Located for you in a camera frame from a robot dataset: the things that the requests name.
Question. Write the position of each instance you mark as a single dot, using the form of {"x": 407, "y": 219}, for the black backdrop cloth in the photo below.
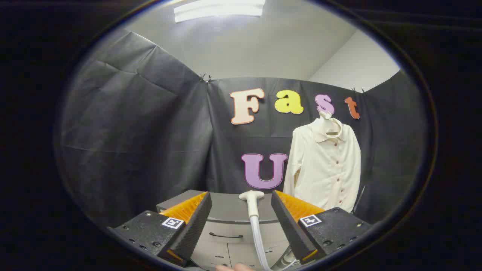
{"x": 131, "y": 131}

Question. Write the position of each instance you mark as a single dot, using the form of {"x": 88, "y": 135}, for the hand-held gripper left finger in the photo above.
{"x": 196, "y": 226}

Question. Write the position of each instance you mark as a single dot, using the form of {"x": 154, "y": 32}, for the white plastic clothes hanger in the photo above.
{"x": 328, "y": 122}

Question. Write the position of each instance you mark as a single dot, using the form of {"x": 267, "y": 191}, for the grey cabinet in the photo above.
{"x": 233, "y": 210}

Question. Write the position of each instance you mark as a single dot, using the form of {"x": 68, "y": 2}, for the cream button shirt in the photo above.
{"x": 324, "y": 169}

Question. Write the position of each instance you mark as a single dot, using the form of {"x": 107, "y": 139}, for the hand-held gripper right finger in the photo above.
{"x": 290, "y": 226}

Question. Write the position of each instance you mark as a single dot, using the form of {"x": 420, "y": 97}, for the ceiling light panel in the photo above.
{"x": 218, "y": 9}

